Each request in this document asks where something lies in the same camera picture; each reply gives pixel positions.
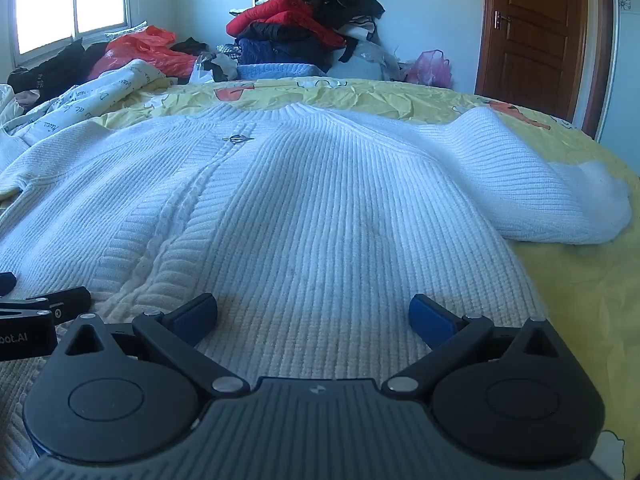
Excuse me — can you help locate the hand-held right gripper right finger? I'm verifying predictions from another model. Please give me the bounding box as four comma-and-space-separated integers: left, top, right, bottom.
381, 294, 568, 402

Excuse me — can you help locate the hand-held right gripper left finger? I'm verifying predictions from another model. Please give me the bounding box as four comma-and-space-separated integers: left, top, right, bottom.
62, 292, 251, 401

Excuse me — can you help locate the white knit sweater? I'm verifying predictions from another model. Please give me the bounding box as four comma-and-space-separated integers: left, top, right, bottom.
0, 102, 632, 480

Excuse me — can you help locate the white printed quilt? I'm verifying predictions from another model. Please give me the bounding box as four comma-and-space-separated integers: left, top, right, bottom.
0, 58, 168, 137

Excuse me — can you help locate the black cloth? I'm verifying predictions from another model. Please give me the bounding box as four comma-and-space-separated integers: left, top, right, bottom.
7, 37, 108, 107

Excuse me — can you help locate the yellow carrot print bed cover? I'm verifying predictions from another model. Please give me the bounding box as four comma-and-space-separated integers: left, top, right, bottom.
95, 76, 640, 480

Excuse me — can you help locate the pink plastic bag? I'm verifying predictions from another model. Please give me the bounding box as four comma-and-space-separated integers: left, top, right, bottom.
404, 50, 453, 88

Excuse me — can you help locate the white plastic bag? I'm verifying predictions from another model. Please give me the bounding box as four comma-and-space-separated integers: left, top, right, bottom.
189, 52, 238, 85

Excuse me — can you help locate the light blue sweater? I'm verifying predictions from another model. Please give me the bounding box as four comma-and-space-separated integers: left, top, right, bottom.
237, 62, 331, 81

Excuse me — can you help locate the grey cloth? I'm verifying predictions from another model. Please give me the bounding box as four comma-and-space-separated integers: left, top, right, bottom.
330, 40, 401, 81

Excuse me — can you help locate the red plastic bag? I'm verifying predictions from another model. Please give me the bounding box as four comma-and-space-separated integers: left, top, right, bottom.
87, 25, 201, 81

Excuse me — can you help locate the white floral cloth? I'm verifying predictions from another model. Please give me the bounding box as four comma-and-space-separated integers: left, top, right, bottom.
107, 22, 148, 41

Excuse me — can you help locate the window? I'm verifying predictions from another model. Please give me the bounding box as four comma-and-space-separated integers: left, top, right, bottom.
10, 0, 133, 57

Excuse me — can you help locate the dark blue jacket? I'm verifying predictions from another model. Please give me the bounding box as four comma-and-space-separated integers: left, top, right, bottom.
235, 22, 346, 73

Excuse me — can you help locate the white garment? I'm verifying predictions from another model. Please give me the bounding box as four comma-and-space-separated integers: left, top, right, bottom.
345, 15, 378, 43

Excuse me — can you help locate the brown wooden door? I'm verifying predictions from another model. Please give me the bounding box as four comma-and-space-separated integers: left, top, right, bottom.
475, 0, 588, 123

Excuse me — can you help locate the red jacket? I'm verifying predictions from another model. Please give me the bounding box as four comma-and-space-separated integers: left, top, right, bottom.
226, 0, 347, 51

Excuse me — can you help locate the brown wooden door frame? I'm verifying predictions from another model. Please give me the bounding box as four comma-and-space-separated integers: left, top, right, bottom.
580, 0, 617, 142

